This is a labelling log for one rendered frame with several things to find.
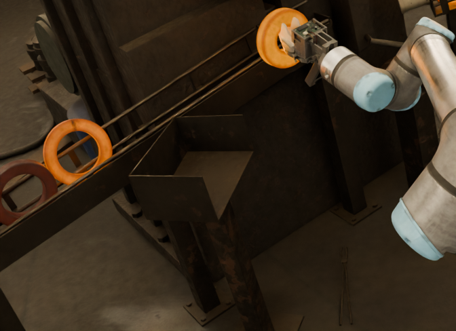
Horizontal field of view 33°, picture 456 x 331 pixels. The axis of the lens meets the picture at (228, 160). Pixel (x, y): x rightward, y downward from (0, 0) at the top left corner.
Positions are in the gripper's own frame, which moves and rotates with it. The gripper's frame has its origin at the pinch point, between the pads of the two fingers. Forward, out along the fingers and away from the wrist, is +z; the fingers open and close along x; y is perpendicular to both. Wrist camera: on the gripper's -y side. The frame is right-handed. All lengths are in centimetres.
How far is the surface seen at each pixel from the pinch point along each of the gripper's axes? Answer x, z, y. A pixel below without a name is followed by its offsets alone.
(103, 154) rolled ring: 51, 16, -24
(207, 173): 33.4, -9.6, -22.7
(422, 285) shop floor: -12, -46, -74
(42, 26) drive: 25, 138, -61
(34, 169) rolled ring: 69, 17, -18
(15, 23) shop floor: -9, 349, -191
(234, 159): 25.8, -10.9, -21.7
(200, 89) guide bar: 16.6, 19.8, -23.0
